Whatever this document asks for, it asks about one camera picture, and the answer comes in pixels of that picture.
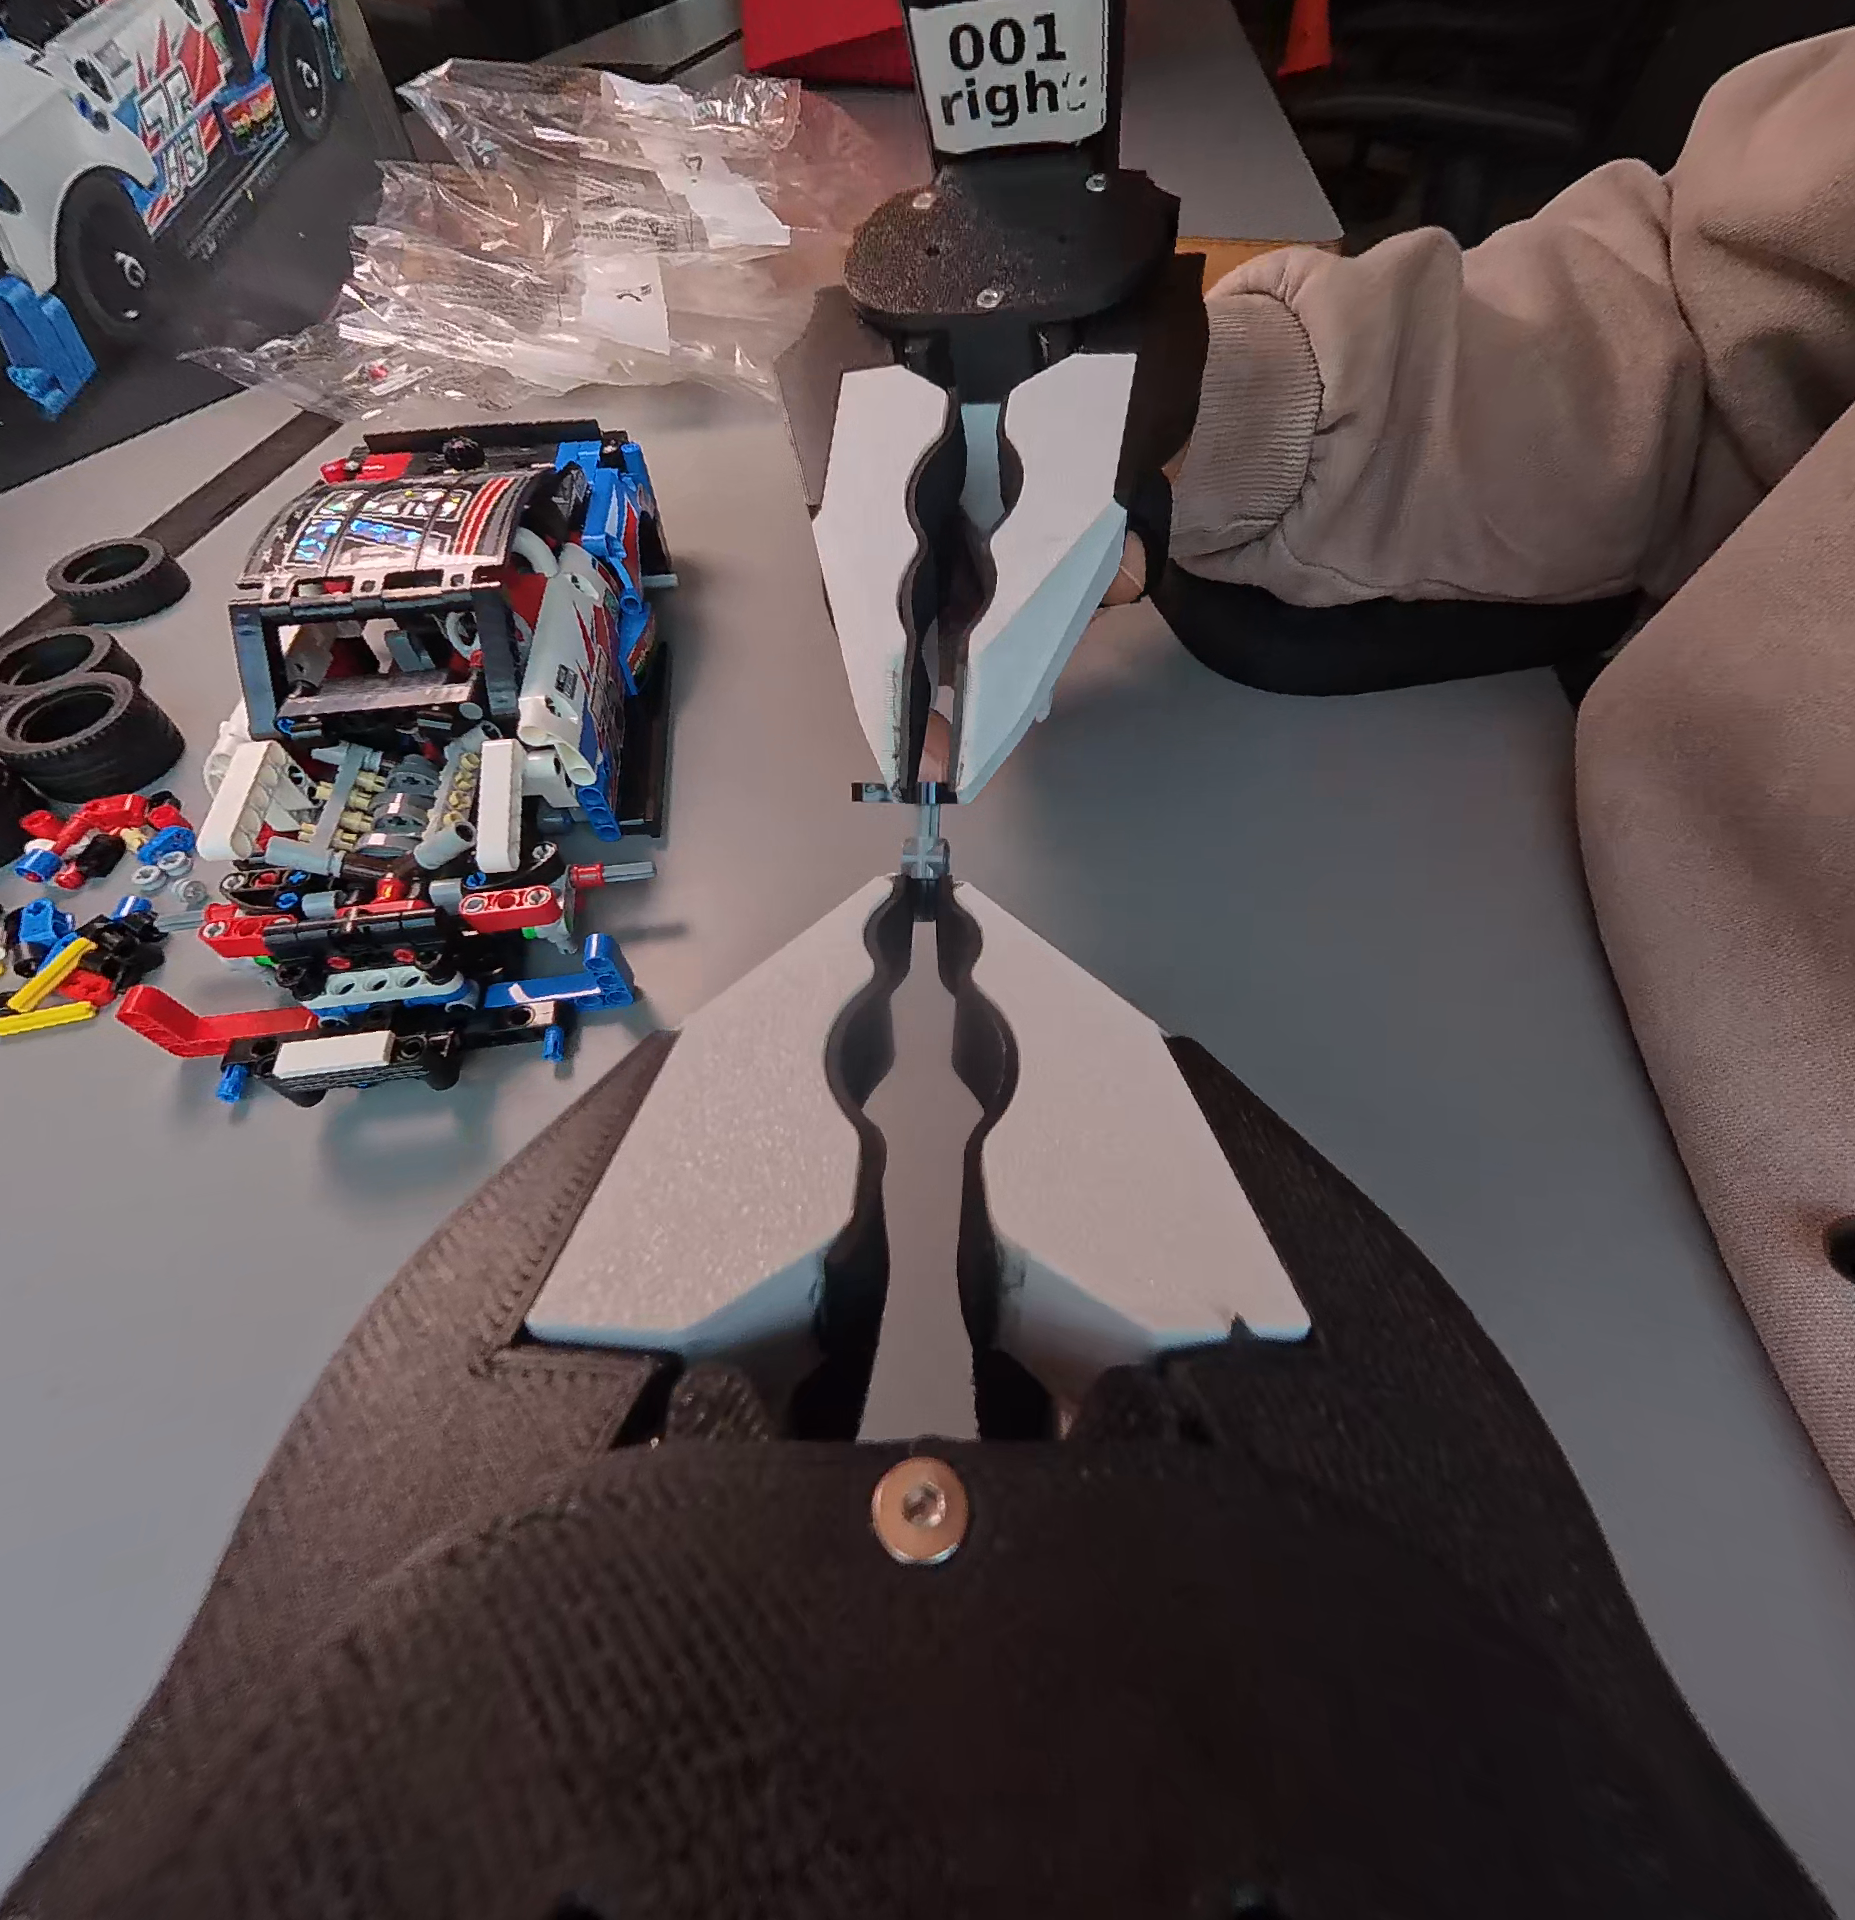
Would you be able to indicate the toy brick race car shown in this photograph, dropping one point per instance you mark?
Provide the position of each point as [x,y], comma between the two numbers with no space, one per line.
[419,675]

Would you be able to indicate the dark grey axle connector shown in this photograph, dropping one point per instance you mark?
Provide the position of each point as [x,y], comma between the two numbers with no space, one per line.
[923,858]

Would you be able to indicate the pile of clear plastic bags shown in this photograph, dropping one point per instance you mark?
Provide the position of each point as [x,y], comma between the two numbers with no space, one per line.
[569,255]

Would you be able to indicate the red plastic object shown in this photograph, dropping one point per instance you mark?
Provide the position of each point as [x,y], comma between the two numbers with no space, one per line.
[823,39]

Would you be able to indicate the grey desk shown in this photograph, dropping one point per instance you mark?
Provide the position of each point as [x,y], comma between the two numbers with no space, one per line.
[1392,899]

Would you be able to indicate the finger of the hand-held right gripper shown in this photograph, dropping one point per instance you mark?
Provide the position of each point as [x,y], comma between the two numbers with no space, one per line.
[1055,524]
[861,524]

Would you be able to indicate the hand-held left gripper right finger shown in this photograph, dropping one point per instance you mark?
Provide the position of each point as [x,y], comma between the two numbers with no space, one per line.
[1138,1184]

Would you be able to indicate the person's torso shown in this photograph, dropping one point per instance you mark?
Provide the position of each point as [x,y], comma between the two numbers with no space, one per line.
[1767,976]

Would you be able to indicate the toy car set box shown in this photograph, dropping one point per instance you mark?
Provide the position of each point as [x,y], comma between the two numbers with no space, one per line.
[193,346]

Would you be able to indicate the person's right hand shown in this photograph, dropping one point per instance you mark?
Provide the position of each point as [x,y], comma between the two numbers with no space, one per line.
[1126,577]

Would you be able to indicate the pile of mixed brick pieces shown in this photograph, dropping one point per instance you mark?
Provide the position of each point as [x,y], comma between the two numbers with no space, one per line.
[71,931]

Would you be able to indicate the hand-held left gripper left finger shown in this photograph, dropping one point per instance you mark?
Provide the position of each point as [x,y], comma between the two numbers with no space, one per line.
[703,1184]

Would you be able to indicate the person's right forearm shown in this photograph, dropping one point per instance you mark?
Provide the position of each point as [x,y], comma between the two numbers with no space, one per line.
[1543,377]

